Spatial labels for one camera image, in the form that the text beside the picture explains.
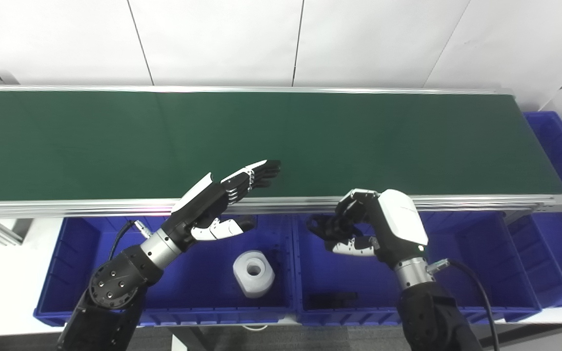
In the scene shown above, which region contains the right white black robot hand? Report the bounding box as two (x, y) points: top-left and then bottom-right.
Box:
(331, 189), (429, 270)

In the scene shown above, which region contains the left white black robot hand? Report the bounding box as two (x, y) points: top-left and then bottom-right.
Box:
(164, 159), (281, 254)

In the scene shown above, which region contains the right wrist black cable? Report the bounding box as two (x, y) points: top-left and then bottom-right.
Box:
(426, 258), (502, 351)

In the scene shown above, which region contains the white plastic cylinder part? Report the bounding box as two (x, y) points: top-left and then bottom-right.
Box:
(233, 251), (276, 299)

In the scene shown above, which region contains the green conveyor belt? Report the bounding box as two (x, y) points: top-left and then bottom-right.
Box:
(0, 85), (562, 219)
(0, 91), (562, 202)

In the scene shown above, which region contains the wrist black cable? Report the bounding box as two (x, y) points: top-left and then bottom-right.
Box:
(426, 258), (502, 351)
(109, 219), (153, 262)

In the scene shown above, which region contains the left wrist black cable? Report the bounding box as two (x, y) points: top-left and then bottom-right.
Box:
(109, 219), (153, 262)

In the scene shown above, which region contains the black flanged metal part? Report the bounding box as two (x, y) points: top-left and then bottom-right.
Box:
(306, 214), (361, 243)

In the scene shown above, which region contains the flat black part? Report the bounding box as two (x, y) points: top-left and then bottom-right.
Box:
(309, 292), (359, 309)

